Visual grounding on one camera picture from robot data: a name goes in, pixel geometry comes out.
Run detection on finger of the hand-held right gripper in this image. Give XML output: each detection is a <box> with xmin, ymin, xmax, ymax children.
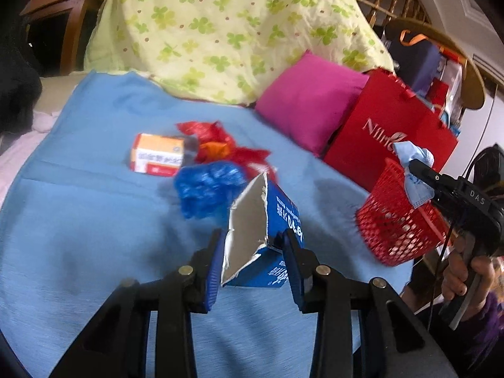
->
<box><xmin>408</xmin><ymin>159</ymin><xmax>463</xmax><ymax>195</ymax></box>

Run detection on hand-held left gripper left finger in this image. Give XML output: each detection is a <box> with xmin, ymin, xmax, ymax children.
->
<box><xmin>49</xmin><ymin>228</ymin><xmax>227</xmax><ymax>378</ymax></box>

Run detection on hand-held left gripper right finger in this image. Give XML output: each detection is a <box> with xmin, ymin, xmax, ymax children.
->
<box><xmin>281</xmin><ymin>229</ymin><xmax>459</xmax><ymax>378</ymax></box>

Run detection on blue face mask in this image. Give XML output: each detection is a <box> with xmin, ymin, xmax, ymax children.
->
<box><xmin>393</xmin><ymin>141</ymin><xmax>436</xmax><ymax>209</ymax></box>

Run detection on torn blue carton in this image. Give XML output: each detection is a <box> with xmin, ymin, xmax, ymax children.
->
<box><xmin>221</xmin><ymin>172</ymin><xmax>307</xmax><ymax>289</ymax></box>

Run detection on red mesh basket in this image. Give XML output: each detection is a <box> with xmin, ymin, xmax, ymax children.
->
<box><xmin>356</xmin><ymin>158</ymin><xmax>450</xmax><ymax>266</ymax></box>

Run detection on orange and white medicine box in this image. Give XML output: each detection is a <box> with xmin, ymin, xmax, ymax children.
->
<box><xmin>129</xmin><ymin>133</ymin><xmax>190</xmax><ymax>176</ymax></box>

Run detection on red plastic bag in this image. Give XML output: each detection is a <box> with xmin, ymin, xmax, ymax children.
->
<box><xmin>176</xmin><ymin>121</ymin><xmax>276</xmax><ymax>178</ymax></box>

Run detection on person's right forearm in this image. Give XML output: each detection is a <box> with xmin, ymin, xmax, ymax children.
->
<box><xmin>472</xmin><ymin>295</ymin><xmax>504</xmax><ymax>357</ymax></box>

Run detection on person's right hand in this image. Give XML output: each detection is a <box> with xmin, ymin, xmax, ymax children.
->
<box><xmin>441</xmin><ymin>240</ymin><xmax>502</xmax><ymax>304</ymax></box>

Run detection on red paper bag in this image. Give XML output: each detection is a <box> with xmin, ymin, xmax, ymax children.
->
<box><xmin>324</xmin><ymin>69</ymin><xmax>459</xmax><ymax>193</ymax></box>

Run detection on crumpled blue plastic bag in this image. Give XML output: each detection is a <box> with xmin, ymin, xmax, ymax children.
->
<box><xmin>174</xmin><ymin>161</ymin><xmax>248</xmax><ymax>219</ymax></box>

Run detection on orange plastic wrapper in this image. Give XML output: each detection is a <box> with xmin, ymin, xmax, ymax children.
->
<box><xmin>198</xmin><ymin>141</ymin><xmax>231</xmax><ymax>160</ymax></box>

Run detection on blue blanket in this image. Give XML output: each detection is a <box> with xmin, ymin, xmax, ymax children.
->
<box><xmin>0</xmin><ymin>70</ymin><xmax>414</xmax><ymax>378</ymax></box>

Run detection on pink pillow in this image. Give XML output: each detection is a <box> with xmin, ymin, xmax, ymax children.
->
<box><xmin>255</xmin><ymin>50</ymin><xmax>371</xmax><ymax>157</ymax></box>

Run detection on green clover print quilt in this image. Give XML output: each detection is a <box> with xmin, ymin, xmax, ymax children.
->
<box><xmin>84</xmin><ymin>0</ymin><xmax>394</xmax><ymax>105</ymax></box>

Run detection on black fuzzy cloth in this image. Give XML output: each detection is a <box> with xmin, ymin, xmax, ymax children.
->
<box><xmin>0</xmin><ymin>35</ymin><xmax>43</xmax><ymax>135</ymax></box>

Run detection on wooden nightstand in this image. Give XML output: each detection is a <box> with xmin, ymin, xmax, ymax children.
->
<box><xmin>20</xmin><ymin>0</ymin><xmax>113</xmax><ymax>76</ymax></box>

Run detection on black cable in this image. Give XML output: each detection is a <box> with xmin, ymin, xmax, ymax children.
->
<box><xmin>427</xmin><ymin>153</ymin><xmax>485</xmax><ymax>329</ymax></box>

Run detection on curved wooden frame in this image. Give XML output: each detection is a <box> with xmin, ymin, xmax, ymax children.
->
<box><xmin>388</xmin><ymin>18</ymin><xmax>485</xmax><ymax>110</ymax></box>

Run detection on dark blue bag orange handles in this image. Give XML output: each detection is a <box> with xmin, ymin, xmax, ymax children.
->
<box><xmin>390</xmin><ymin>29</ymin><xmax>442</xmax><ymax>95</ymax></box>

